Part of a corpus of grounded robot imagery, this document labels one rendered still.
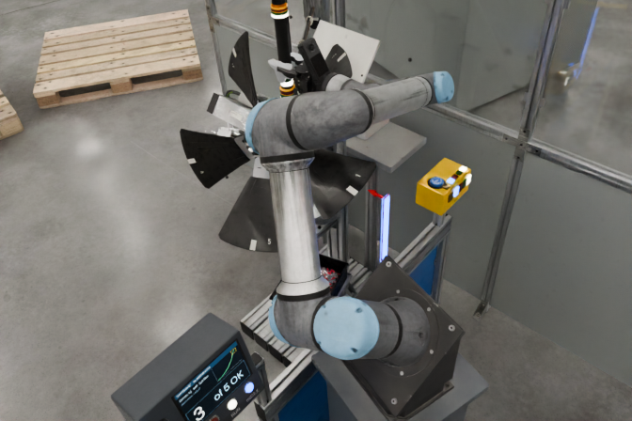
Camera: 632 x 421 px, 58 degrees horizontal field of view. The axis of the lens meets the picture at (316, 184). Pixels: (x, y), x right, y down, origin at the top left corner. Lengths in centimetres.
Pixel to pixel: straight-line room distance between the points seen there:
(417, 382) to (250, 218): 77
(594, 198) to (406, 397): 112
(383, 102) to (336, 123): 15
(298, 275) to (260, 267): 179
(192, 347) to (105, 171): 268
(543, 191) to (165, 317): 179
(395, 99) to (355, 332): 49
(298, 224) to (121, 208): 242
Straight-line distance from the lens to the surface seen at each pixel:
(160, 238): 327
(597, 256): 232
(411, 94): 131
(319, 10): 214
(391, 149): 226
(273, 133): 116
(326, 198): 163
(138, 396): 122
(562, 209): 225
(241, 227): 180
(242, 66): 190
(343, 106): 111
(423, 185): 179
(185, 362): 123
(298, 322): 121
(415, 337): 126
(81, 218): 356
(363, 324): 112
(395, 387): 133
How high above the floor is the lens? 226
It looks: 42 degrees down
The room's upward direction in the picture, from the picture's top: 4 degrees counter-clockwise
